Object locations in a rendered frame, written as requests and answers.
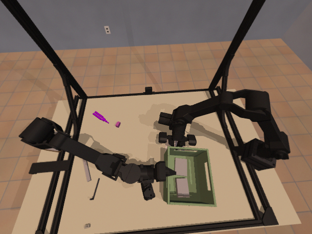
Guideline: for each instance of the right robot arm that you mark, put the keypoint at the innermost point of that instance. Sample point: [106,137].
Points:
[109,164]

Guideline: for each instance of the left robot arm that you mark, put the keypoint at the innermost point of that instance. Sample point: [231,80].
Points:
[257,109]

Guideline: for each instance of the green plastic crate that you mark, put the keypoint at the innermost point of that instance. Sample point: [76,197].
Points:
[196,176]

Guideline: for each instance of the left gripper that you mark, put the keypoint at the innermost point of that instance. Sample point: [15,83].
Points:
[177,136]

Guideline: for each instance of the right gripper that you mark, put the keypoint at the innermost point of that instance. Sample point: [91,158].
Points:
[159,172]

